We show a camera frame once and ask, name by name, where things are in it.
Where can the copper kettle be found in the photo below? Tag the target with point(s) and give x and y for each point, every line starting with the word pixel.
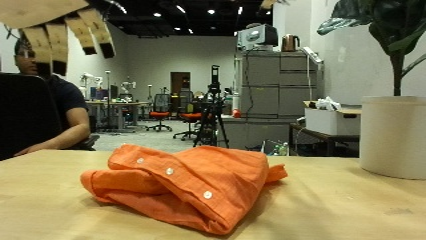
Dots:
pixel 291 43

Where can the black camera tripod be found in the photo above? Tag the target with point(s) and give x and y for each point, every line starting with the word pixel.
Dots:
pixel 213 113

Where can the brown door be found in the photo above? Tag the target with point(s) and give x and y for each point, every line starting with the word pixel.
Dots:
pixel 179 81

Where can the white power strip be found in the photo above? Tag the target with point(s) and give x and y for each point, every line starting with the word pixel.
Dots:
pixel 313 55

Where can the man in black shirt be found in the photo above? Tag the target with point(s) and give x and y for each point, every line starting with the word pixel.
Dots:
pixel 67 96

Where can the grey filing cabinet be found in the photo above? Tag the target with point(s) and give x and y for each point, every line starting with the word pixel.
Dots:
pixel 280 86

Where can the orange button shirt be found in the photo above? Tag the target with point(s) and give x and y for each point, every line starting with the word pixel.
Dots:
pixel 200 186

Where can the dark side table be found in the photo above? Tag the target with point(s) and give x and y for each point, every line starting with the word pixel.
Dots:
pixel 320 137

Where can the long grey work desk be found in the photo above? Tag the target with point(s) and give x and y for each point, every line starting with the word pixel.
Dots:
pixel 115 105

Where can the ceiling light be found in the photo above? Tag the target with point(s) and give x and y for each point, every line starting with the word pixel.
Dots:
pixel 180 9
pixel 240 10
pixel 156 14
pixel 189 30
pixel 211 11

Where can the low grey counter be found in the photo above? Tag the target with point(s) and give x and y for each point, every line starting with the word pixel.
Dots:
pixel 253 131

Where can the small orange ball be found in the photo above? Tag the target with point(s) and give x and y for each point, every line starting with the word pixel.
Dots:
pixel 236 113

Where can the white round plant pot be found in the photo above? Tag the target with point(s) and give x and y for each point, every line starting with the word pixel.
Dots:
pixel 393 136

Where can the white bottle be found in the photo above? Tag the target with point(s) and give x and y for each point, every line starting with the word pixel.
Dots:
pixel 235 100

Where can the grey boxy monitor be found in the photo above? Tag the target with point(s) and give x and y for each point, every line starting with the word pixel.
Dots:
pixel 257 36

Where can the black office chair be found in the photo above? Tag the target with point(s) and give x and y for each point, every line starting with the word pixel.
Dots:
pixel 27 113

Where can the white cardboard box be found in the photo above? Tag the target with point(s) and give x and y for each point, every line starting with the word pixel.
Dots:
pixel 330 121

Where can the crumpled white paper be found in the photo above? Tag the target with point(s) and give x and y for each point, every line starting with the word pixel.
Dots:
pixel 328 104

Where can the green leafy plant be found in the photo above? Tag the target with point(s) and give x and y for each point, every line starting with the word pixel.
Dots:
pixel 394 30

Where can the green plastic bottles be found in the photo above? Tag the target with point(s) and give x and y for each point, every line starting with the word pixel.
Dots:
pixel 280 149

